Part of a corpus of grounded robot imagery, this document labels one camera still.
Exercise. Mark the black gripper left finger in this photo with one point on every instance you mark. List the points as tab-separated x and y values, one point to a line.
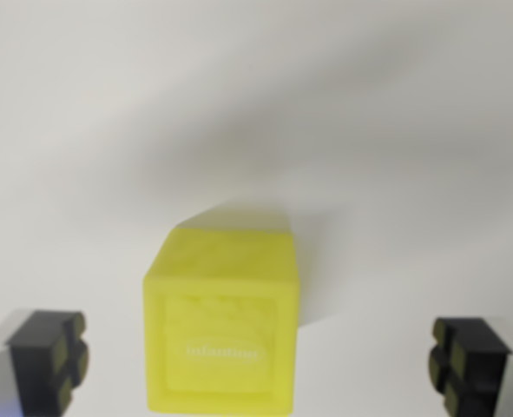
39	365

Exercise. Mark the yellow soft toy cube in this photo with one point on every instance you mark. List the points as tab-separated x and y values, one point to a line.
221	330

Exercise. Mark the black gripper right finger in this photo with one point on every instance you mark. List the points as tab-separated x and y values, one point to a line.
477	369

